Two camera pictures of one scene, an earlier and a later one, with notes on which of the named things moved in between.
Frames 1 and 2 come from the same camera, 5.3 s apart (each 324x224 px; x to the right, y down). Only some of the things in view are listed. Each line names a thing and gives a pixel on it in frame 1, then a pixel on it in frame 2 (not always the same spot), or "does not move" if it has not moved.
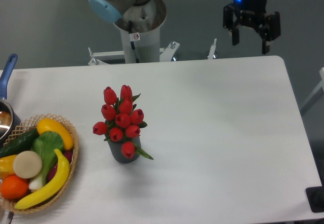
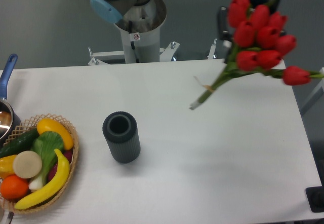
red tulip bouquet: [121, 120] to [259, 45]
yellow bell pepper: [6, 168] does not move
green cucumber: [23, 142] does not move
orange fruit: [13, 188] does not move
